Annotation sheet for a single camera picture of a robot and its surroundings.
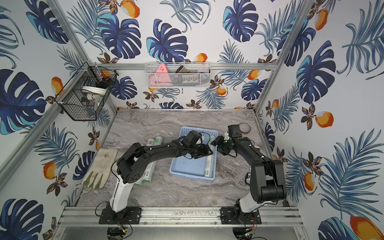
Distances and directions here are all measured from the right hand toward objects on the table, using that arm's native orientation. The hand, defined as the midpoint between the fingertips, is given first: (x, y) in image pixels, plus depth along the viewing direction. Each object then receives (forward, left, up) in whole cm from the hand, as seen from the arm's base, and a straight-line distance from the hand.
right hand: (214, 144), depth 91 cm
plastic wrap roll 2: (+4, +42, -4) cm, 42 cm away
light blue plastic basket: (-12, +12, -7) cm, 18 cm away
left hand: (-5, +2, -1) cm, 5 cm away
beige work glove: (-12, +69, -7) cm, 70 cm away
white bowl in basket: (+14, +64, +29) cm, 72 cm away
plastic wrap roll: (-12, +4, -5) cm, 14 cm away
